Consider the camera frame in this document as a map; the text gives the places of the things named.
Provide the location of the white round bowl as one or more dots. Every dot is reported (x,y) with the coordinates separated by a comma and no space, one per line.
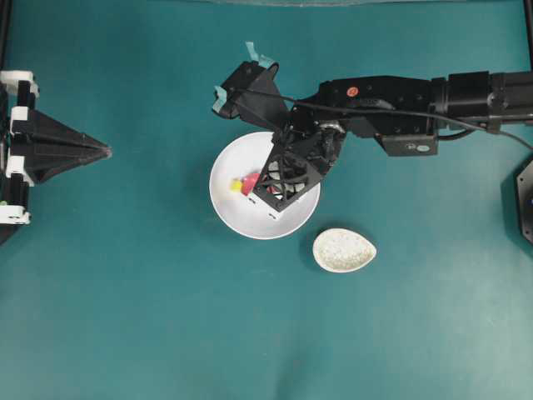
(249,215)

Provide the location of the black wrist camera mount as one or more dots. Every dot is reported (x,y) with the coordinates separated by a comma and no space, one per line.
(250,94)

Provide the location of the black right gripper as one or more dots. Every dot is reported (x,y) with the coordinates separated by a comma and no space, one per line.
(297,162)

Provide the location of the yellow hexagonal prism block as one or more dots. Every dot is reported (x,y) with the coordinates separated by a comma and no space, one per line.
(236,185)

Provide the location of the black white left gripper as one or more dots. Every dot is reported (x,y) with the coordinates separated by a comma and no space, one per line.
(19,92)

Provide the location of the speckled teardrop dish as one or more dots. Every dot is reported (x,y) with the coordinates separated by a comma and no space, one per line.
(340,250)

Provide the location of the red plastic spoon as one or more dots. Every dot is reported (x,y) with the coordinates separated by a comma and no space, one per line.
(249,182)

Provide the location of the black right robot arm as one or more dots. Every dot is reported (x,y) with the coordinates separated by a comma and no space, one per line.
(407,117)

